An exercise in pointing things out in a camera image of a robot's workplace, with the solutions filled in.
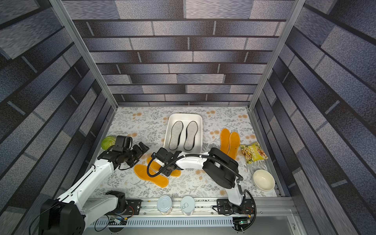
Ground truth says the white bowl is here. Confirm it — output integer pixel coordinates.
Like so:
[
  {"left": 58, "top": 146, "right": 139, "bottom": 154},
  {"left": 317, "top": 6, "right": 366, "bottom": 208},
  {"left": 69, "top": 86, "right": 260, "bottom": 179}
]
[{"left": 253, "top": 169, "right": 275, "bottom": 192}]

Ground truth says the black corrugated cable conduit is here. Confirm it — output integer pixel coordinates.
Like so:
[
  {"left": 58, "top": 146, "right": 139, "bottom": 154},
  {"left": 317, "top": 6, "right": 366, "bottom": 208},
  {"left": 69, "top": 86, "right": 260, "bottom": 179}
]
[{"left": 146, "top": 152, "right": 258, "bottom": 231}]

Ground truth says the silver tin can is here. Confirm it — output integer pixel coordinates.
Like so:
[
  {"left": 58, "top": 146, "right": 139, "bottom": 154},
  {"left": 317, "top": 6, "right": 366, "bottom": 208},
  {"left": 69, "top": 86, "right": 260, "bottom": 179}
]
[
  {"left": 180, "top": 196, "right": 195, "bottom": 216},
  {"left": 157, "top": 195, "right": 173, "bottom": 215}
]

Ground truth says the grey felt insole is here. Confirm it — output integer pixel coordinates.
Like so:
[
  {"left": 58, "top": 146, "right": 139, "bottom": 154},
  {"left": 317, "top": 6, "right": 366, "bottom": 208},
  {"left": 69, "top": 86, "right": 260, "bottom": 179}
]
[
  {"left": 184, "top": 121, "right": 198, "bottom": 151},
  {"left": 168, "top": 121, "right": 184, "bottom": 150}
]

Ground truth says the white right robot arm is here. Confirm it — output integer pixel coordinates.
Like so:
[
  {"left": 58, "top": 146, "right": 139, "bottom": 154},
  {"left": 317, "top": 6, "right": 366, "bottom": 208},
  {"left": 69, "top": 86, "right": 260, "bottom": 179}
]
[{"left": 146, "top": 147, "right": 244, "bottom": 206}]

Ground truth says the white plastic storage box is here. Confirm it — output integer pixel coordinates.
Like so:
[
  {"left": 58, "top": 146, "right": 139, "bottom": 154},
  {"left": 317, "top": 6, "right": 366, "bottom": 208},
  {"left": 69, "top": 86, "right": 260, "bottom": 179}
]
[{"left": 164, "top": 113, "right": 203, "bottom": 153}]

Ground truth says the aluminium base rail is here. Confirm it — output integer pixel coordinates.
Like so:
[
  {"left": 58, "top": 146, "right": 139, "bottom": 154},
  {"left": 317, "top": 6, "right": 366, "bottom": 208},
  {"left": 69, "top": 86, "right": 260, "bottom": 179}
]
[{"left": 49, "top": 197, "right": 306, "bottom": 235}]

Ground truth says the silver tin can right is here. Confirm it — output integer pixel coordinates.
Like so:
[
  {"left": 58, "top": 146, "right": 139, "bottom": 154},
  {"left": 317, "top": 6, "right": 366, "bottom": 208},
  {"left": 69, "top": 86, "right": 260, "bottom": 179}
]
[{"left": 180, "top": 196, "right": 195, "bottom": 216}]

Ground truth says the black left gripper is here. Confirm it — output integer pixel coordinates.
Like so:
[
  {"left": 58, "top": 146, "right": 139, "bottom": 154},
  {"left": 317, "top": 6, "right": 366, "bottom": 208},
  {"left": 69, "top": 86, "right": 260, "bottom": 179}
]
[{"left": 124, "top": 141, "right": 151, "bottom": 166}]

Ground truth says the green cabbage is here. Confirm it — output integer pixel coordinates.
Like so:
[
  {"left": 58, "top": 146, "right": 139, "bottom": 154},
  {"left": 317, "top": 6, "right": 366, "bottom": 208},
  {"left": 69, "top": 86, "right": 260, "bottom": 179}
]
[{"left": 101, "top": 136, "right": 116, "bottom": 150}]

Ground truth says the silver tin can left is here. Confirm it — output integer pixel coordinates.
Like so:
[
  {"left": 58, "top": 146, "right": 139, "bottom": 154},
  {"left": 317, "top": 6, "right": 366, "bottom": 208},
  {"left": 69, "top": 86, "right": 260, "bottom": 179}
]
[{"left": 157, "top": 195, "right": 173, "bottom": 215}]

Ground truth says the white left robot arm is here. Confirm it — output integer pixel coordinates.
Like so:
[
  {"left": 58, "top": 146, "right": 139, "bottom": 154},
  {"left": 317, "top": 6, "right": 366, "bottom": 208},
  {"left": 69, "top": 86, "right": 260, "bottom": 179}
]
[{"left": 37, "top": 136, "right": 149, "bottom": 235}]

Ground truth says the yellow-green snack bag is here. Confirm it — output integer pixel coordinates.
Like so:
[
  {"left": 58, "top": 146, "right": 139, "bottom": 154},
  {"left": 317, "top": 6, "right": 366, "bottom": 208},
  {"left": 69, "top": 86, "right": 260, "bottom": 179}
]
[{"left": 240, "top": 142, "right": 268, "bottom": 164}]

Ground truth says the orange fuzzy insole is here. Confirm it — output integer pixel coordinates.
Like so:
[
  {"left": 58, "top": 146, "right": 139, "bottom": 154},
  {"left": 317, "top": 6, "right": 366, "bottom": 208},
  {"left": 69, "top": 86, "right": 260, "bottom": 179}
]
[
  {"left": 227, "top": 132, "right": 240, "bottom": 160},
  {"left": 147, "top": 157, "right": 181, "bottom": 177},
  {"left": 220, "top": 128, "right": 231, "bottom": 154},
  {"left": 133, "top": 164, "right": 169, "bottom": 189}
]

